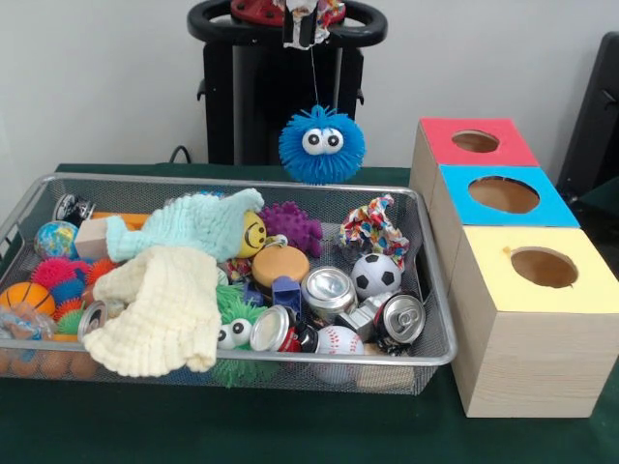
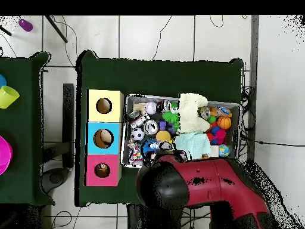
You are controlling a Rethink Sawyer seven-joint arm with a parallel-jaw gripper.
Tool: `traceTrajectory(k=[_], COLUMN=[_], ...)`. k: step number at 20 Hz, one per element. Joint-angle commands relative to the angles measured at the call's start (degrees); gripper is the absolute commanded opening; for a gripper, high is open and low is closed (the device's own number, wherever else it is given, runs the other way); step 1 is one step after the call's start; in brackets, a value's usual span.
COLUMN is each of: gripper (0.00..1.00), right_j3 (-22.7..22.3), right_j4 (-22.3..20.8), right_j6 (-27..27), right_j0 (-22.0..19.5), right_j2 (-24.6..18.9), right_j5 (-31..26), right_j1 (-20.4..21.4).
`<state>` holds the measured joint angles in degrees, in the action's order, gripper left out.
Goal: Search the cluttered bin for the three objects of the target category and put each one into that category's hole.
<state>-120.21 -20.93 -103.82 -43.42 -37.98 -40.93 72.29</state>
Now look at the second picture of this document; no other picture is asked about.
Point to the cream knitted cloth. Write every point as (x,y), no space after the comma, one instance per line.
(193,112)

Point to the mint green knitted cloth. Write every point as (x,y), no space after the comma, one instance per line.
(193,143)

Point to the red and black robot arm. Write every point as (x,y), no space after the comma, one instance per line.
(209,183)

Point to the wooden box with three holes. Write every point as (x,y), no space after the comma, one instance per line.
(104,138)

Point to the shallow clear mesh bin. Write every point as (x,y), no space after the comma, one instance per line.
(233,107)

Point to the open silver can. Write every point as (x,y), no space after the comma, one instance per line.
(151,127)

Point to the toy burger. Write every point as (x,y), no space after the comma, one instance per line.
(164,136)

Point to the small soccer ball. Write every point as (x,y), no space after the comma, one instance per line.
(138,134)

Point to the white toy baseball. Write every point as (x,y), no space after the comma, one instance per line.
(150,108)

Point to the silver crushed can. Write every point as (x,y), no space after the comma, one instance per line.
(135,115)

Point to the green spiky ball with eyes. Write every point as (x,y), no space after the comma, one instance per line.
(171,116)

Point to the dark green table cloth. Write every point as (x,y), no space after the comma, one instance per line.
(157,76)

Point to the orange toy basketball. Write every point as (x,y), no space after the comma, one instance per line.
(224,122)

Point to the small globe ball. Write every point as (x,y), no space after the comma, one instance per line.
(223,150)

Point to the green side table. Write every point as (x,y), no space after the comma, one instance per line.
(28,129)

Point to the black tripod leg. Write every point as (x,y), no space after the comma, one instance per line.
(56,28)

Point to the lime green cup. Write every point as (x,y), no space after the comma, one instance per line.
(7,97)

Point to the pink disc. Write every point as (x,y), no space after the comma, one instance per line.
(4,152)

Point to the blue disc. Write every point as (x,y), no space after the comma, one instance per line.
(1,81)

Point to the small purple bottle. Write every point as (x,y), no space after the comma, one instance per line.
(25,25)

